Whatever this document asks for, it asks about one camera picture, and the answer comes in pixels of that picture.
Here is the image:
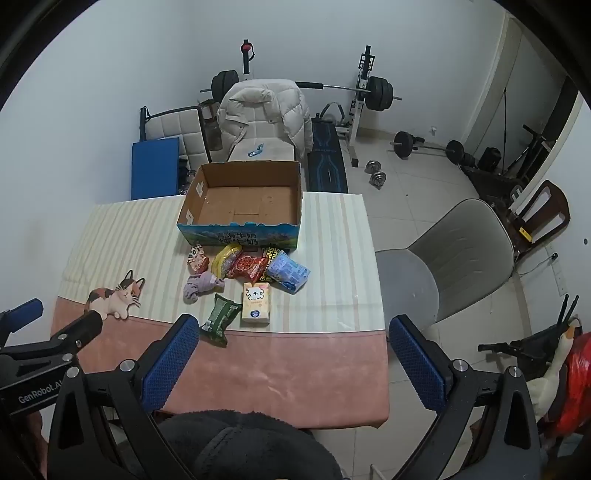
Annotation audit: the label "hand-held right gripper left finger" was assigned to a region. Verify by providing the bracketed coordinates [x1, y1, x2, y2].
[47, 314, 200, 480]

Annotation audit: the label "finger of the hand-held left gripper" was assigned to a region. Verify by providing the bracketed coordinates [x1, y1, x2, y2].
[43, 310, 103, 356]
[0, 298, 44, 336]

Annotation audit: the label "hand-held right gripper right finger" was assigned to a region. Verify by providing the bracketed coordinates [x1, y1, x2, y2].
[389, 314, 541, 480]

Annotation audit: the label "green snack packet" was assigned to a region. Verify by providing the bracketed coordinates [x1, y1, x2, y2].
[198, 294, 243, 348]

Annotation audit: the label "purple cloth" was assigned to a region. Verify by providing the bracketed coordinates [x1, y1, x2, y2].
[183, 272, 227, 304]

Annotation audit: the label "cream tissue pack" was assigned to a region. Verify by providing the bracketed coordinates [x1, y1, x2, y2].
[241, 282, 271, 327]

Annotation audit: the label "orange cartoon snack packet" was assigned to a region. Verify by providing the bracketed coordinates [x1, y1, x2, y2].
[187, 244, 209, 274]

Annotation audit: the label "steel scrubber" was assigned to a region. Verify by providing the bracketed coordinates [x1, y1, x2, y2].
[211, 244, 243, 279]

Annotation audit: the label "red wet wipes packet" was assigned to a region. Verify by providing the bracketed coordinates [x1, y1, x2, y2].
[225, 254, 269, 283]

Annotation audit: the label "light blue wipes packet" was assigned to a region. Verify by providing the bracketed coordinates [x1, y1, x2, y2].
[265, 253, 311, 295]

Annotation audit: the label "cardboard box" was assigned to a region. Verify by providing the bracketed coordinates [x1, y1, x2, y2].
[177, 161, 303, 254]

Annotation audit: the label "dark fleece garment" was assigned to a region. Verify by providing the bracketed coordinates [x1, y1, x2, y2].
[154, 410, 345, 480]

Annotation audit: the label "grey shell chair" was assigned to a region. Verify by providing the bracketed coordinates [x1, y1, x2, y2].
[375, 198, 515, 340]

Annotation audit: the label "white goose plush toy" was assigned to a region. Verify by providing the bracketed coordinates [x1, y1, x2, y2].
[526, 318, 583, 421]

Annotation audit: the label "black router antennas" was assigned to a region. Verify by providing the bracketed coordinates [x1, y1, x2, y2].
[558, 293, 580, 324]

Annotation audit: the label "red bag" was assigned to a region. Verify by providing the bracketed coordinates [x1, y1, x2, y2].
[549, 332, 591, 437]

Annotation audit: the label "blue foam mat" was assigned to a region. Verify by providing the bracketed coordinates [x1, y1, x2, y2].
[130, 137, 180, 200]

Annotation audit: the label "black blue weight bench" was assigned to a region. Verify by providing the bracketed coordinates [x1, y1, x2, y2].
[308, 113, 349, 193]

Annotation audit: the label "brown wooden chair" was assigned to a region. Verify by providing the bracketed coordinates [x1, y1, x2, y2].
[505, 180, 571, 259]

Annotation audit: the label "black bag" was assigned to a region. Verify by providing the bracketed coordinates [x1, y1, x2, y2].
[478, 147, 502, 171]

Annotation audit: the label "small floor barbell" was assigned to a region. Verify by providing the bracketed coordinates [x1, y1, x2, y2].
[389, 131, 465, 164]

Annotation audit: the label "white padded black-framed chair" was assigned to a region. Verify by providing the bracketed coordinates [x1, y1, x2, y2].
[140, 105, 213, 171]

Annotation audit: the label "beige upholstered chair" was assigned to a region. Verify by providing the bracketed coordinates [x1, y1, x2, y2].
[226, 138, 298, 163]

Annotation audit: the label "barbell with black plates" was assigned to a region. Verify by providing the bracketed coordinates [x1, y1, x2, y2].
[201, 70, 402, 112]

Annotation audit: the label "white puffer jacket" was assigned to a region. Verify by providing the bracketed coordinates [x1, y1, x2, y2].
[217, 79, 314, 160]

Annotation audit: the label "black metal frame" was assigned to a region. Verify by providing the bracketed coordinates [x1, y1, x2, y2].
[478, 330, 564, 370]

